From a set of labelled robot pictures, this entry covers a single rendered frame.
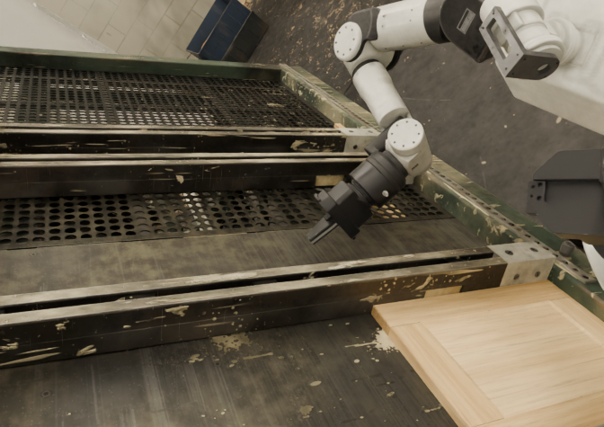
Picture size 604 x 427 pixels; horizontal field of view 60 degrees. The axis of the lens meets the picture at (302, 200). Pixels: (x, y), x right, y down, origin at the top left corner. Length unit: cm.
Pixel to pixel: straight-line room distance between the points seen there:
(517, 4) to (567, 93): 14
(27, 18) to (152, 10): 180
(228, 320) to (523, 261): 57
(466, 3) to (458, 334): 53
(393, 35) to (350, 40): 10
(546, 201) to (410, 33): 69
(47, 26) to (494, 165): 321
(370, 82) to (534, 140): 149
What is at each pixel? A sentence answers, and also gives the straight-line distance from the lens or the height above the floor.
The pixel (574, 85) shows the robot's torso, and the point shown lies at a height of 132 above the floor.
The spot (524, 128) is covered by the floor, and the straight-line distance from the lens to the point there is 255.
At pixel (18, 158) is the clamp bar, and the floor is 173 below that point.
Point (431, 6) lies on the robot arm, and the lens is 100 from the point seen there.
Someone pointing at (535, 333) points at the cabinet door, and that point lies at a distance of 99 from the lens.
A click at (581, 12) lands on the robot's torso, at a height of 136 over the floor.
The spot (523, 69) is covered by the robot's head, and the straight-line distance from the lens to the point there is 69.
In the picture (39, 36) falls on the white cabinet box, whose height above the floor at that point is 155.
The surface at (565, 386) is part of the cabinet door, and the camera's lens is 91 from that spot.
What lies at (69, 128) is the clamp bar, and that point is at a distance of 136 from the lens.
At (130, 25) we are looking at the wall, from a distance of 581.
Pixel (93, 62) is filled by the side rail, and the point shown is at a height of 154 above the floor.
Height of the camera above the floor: 190
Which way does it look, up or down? 35 degrees down
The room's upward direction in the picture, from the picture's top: 59 degrees counter-clockwise
